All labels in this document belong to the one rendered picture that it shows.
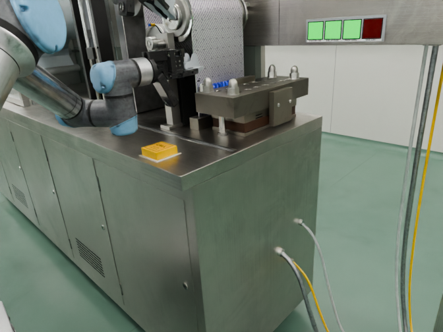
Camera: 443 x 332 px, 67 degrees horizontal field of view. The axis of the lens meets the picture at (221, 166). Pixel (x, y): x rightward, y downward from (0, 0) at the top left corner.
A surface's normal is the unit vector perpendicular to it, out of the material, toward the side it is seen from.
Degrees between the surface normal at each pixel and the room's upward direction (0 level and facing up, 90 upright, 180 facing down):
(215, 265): 90
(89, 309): 0
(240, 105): 90
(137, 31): 90
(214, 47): 90
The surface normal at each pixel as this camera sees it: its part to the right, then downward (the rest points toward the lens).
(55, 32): 0.99, -0.10
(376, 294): -0.06, -0.92
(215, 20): 0.72, 0.23
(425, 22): -0.70, 0.31
